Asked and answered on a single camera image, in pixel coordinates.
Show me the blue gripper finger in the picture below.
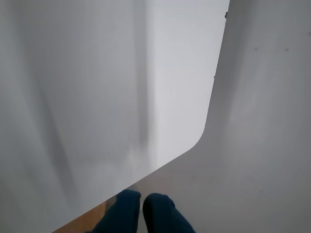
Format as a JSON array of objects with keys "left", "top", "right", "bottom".
[
  {"left": 142, "top": 192, "right": 198, "bottom": 233},
  {"left": 93, "top": 189, "right": 142, "bottom": 233}
]

